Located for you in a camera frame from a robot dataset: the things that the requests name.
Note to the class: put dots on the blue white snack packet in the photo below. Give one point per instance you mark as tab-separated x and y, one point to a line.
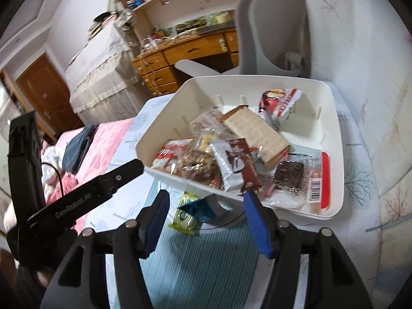
196	207

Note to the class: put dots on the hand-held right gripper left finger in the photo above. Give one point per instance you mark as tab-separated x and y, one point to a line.
154	225

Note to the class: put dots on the wooden desk with drawers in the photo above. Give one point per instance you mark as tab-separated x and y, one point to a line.
193	50

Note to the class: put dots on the dark blue clothes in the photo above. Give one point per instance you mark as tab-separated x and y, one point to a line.
77	148

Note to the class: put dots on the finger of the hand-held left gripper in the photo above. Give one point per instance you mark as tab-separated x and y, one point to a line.
122	177

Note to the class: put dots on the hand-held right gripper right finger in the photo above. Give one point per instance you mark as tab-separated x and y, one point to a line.
257	228

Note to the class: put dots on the grey office chair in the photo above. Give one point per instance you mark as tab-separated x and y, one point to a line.
273	16

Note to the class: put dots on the clear bag of nuts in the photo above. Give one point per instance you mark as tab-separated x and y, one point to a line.
206	120

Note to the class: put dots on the white plastic bin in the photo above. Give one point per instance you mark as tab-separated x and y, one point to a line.
309	93

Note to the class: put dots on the beige cracker packet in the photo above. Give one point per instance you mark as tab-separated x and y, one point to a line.
257	133

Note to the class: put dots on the red white snack packet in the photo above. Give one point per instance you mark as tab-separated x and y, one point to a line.
167	153
280	106

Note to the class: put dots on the teal striped placemat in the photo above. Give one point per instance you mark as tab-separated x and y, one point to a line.
199	264

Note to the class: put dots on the pink blanket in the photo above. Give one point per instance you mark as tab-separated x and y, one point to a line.
106	141

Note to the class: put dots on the green yellow snack packet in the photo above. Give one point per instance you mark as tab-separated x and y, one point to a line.
182	219

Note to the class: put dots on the clear nut packet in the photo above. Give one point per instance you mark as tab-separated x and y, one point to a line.
196	167

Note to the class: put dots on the dark red snack packet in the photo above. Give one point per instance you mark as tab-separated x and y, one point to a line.
249	175

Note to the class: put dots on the white silver snack packet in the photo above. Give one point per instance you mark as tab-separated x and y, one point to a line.
225	167

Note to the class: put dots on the chocolate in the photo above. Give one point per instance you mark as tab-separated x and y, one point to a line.
289	172

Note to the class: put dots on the lace cloth covered cabinet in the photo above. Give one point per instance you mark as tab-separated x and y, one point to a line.
99	70

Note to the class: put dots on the brown wooden door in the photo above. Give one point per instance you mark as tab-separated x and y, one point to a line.
45	93

